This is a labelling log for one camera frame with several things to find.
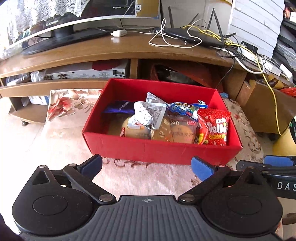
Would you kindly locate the gold brown snack packet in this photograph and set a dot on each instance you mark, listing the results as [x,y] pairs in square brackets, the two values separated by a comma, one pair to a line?
[164,132]

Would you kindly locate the flat screen television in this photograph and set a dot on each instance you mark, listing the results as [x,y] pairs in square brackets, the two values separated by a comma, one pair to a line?
[36,26]

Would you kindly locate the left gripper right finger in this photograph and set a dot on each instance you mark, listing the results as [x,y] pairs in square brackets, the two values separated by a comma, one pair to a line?
[210,177]

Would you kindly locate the bread bun clear packet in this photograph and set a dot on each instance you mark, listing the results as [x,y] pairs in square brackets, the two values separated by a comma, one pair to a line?
[140,132]

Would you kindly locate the red cardboard box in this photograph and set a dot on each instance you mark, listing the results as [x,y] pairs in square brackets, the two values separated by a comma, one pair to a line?
[101,131]

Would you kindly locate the white printed snack packet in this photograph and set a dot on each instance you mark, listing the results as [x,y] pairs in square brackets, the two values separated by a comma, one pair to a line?
[148,113]

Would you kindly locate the silver media player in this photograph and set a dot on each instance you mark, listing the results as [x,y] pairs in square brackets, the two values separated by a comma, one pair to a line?
[103,69]

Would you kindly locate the red Trolli gummy bag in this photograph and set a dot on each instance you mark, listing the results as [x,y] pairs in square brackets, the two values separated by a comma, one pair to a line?
[216,123]

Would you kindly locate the dark blue snack bag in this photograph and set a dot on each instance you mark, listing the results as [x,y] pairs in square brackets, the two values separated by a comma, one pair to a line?
[120,107]

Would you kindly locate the yellow round bin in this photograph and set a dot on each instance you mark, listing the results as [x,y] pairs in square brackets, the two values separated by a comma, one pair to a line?
[285,145]

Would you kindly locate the floral table cloth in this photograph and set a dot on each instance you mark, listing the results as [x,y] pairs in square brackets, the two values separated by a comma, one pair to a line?
[63,144]

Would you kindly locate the white power strip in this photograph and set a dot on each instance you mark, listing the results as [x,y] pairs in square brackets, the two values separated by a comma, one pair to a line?
[263,63]

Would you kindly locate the black wifi router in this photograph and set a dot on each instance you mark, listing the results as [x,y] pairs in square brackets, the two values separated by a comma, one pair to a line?
[194,35]

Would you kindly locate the wooden TV stand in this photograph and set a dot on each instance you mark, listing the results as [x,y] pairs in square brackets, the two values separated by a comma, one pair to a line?
[133,47]

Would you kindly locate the round orange pastry packet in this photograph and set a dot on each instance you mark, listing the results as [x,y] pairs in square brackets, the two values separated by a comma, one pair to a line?
[183,129]

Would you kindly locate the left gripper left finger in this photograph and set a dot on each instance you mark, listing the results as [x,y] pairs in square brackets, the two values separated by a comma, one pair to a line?
[73,185]

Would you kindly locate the white power adapter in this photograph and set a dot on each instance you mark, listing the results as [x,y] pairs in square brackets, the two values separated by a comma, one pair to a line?
[119,33]

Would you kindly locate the blue colourful snack bag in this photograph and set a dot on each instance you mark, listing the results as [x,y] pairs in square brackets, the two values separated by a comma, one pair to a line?
[185,109]

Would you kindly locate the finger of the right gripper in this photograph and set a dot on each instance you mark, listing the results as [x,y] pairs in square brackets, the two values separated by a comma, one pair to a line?
[280,161]

